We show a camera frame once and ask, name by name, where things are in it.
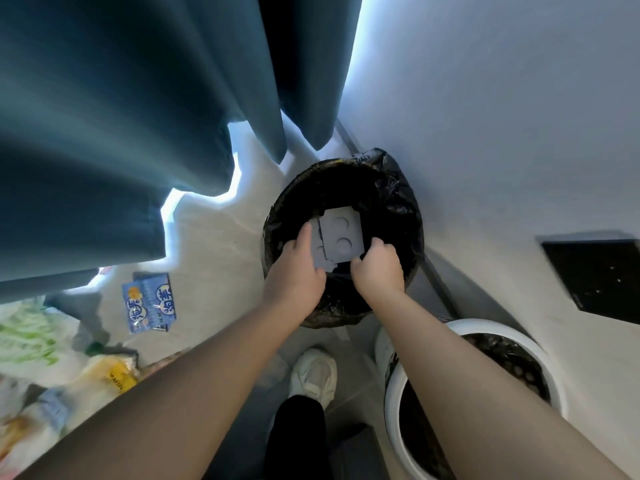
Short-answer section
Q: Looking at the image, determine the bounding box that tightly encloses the person's right hand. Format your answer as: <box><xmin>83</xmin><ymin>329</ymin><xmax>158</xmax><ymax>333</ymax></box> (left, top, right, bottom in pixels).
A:
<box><xmin>350</xmin><ymin>237</ymin><xmax>406</xmax><ymax>311</ymax></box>

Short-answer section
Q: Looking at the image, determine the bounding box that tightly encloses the person's left hand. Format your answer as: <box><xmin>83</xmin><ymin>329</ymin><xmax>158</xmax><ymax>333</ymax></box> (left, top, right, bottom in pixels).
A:
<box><xmin>262</xmin><ymin>222</ymin><xmax>328</xmax><ymax>316</ymax></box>

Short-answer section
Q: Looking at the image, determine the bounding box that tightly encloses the grey cardboard piece with circles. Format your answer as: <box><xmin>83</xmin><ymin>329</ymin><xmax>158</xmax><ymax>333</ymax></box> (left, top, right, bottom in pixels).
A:
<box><xmin>309</xmin><ymin>206</ymin><xmax>364</xmax><ymax>272</ymax></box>

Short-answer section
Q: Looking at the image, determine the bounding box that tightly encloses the person's right forearm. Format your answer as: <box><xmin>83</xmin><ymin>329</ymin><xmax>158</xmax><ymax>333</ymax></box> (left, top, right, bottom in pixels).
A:
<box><xmin>367</xmin><ymin>290</ymin><xmax>629</xmax><ymax>480</ymax></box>

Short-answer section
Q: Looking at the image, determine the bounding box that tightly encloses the person's left forearm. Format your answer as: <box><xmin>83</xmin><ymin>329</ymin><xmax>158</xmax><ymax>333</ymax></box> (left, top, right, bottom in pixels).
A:
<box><xmin>20</xmin><ymin>294</ymin><xmax>322</xmax><ymax>480</ymax></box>

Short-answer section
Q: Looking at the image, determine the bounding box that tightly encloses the black trash bag liner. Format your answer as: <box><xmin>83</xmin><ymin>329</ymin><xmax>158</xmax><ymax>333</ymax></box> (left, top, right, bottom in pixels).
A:
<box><xmin>261</xmin><ymin>147</ymin><xmax>426</xmax><ymax>328</ymax></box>

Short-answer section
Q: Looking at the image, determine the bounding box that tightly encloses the round dark waste bin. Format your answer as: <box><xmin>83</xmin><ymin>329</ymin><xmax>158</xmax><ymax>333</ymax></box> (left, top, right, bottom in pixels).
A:
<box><xmin>295</xmin><ymin>307</ymin><xmax>376</xmax><ymax>330</ymax></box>

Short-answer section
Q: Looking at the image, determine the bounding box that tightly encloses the white sneaker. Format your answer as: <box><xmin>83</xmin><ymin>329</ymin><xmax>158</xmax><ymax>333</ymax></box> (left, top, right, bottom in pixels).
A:
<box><xmin>288</xmin><ymin>348</ymin><xmax>339</xmax><ymax>411</ymax></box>

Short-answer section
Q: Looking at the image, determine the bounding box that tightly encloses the blue printed packet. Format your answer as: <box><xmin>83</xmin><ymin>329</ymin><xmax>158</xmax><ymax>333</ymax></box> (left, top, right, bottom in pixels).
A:
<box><xmin>121</xmin><ymin>274</ymin><xmax>177</xmax><ymax>336</ymax></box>

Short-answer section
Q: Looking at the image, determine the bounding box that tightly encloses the narrow teal curtain panel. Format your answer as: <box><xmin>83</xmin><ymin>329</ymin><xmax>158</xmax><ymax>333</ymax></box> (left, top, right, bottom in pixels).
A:
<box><xmin>257</xmin><ymin>0</ymin><xmax>364</xmax><ymax>151</ymax></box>

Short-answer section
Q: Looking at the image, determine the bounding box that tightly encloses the black trouser leg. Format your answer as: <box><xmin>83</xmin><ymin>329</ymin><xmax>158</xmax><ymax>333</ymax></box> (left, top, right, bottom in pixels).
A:
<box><xmin>263</xmin><ymin>395</ymin><xmax>329</xmax><ymax>480</ymax></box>

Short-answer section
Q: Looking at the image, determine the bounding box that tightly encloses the white round planter pot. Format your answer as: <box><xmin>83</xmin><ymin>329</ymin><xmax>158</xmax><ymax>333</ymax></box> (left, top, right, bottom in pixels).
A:
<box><xmin>374</xmin><ymin>318</ymin><xmax>569</xmax><ymax>480</ymax></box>

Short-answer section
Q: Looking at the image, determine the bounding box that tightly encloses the large teal curtain panel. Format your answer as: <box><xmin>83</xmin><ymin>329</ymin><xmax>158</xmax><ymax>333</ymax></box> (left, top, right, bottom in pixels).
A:
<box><xmin>0</xmin><ymin>0</ymin><xmax>289</xmax><ymax>305</ymax></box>

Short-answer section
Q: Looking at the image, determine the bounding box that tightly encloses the yellow snack packet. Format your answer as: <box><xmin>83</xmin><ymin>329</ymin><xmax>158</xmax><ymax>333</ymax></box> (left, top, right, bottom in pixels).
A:
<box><xmin>80</xmin><ymin>355</ymin><xmax>141</xmax><ymax>396</ymax></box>

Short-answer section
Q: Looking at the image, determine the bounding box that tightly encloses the white plastic bag green print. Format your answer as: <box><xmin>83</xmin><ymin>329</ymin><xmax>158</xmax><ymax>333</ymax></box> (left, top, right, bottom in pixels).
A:
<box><xmin>0</xmin><ymin>300</ymin><xmax>90</xmax><ymax>388</ymax></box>

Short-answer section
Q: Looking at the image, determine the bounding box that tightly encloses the small blue white packet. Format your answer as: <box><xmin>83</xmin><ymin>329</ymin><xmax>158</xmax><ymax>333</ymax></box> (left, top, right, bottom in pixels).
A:
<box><xmin>36</xmin><ymin>387</ymin><xmax>72</xmax><ymax>431</ymax></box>

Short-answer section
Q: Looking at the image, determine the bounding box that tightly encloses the black wall niche panel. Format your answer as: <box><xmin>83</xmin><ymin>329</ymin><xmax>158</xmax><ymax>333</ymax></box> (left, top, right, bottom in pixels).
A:
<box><xmin>541</xmin><ymin>238</ymin><xmax>640</xmax><ymax>326</ymax></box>

